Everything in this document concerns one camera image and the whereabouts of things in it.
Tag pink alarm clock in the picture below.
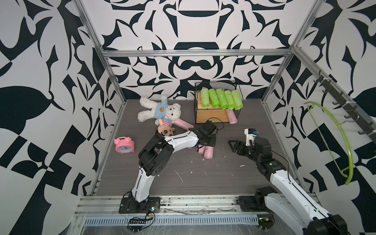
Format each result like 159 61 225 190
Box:
114 137 135 154

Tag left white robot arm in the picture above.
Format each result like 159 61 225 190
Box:
129 120 220 204

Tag white teddy bear blue shirt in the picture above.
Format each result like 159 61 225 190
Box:
137 96 182 126

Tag black wall hook rail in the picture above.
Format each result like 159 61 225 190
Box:
315 70 376 144

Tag green plastic hanger hoop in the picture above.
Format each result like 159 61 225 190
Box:
305 101 354 186

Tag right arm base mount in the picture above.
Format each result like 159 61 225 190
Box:
237 186 277 212

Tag pink trash bag roll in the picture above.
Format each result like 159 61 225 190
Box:
197 145 206 154
226 109 238 124
204 146 214 159
173 118 194 131

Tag green trash bag roll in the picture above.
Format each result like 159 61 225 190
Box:
231 90 243 110
216 89 228 110
200 87 210 108
224 90 235 110
209 89 220 108

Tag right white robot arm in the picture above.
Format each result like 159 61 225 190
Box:
228 137 349 235

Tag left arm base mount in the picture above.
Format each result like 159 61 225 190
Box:
118 197 161 214

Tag round-face plush doll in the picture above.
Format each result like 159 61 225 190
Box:
157 117 175 137

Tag black wire wooden shelf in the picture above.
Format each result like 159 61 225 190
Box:
194 80 243 124

